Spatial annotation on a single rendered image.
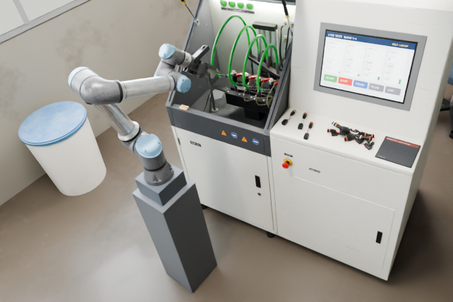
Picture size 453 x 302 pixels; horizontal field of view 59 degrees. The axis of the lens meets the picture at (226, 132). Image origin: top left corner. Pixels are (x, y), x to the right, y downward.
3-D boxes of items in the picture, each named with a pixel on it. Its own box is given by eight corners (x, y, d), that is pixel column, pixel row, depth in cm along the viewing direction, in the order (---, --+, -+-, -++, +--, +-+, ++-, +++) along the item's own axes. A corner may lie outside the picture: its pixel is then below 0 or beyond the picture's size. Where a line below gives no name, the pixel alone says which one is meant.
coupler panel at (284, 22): (280, 64, 241) (278, 15, 221) (283, 61, 243) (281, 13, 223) (300, 68, 235) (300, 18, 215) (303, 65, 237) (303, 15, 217)
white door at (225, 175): (193, 198, 295) (173, 127, 251) (195, 196, 296) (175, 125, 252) (273, 231, 265) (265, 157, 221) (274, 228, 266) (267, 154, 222)
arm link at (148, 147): (150, 173, 192) (143, 153, 184) (135, 160, 201) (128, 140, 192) (170, 160, 198) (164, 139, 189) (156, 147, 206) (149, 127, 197)
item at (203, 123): (176, 127, 250) (170, 106, 240) (180, 123, 253) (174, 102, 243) (264, 155, 221) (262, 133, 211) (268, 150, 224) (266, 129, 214)
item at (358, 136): (323, 138, 198) (324, 129, 194) (331, 125, 204) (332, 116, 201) (371, 151, 187) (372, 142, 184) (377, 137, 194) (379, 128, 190)
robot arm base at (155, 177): (158, 190, 197) (153, 176, 191) (138, 178, 205) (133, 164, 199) (179, 171, 205) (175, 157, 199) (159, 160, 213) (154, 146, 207)
